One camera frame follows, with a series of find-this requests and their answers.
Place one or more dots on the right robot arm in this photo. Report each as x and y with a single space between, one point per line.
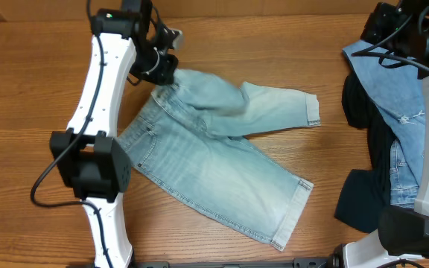
391 61

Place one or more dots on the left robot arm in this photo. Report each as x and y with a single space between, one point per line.
131 41

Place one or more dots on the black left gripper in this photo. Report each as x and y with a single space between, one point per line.
168 77

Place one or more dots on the medium blue ripped jeans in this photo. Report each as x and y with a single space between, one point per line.
397 93

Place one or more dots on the light blue denim shorts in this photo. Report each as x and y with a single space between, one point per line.
191 139

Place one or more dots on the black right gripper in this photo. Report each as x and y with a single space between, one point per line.
380 24

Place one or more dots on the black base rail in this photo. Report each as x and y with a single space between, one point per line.
309 262

